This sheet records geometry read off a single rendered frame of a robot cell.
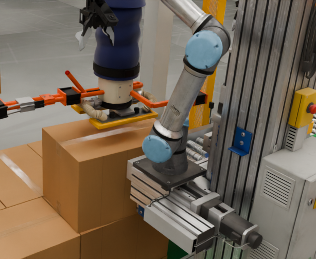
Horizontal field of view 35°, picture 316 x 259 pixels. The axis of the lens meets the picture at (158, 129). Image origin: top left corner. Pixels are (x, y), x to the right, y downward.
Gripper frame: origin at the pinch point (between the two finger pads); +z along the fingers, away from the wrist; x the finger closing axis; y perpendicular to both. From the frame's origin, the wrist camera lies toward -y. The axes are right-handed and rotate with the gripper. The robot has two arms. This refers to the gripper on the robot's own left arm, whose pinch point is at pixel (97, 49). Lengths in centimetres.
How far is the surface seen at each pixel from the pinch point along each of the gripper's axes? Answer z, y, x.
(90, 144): 58, 29, -20
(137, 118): 45, 20, -40
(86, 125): 58, 48, -30
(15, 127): 153, 243, -88
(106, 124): 45, 23, -23
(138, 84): 34, 34, -51
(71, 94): 32.5, 35.5, -12.1
